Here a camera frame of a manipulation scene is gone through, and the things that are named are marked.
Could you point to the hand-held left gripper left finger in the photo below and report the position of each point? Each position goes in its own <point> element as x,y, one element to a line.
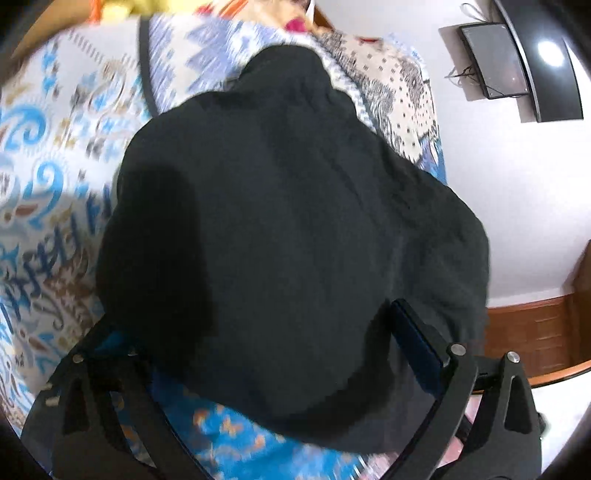
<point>115,346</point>

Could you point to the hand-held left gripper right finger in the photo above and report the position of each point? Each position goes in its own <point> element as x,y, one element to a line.
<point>422,350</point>

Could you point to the black zip hoodie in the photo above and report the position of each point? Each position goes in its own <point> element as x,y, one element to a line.
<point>286,230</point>

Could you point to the brown wooden door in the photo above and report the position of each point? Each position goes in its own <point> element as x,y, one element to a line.
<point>535,332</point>

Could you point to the blue patterned bedsheet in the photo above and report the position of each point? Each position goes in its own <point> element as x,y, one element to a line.
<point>60,161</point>

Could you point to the yellow cartoon blanket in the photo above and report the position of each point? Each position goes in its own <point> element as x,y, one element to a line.
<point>258,11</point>

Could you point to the wall-mounted black monitor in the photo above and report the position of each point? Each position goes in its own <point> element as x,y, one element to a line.
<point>496,60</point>

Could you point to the black glossy wall panel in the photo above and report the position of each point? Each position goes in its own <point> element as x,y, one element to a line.
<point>545,60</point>

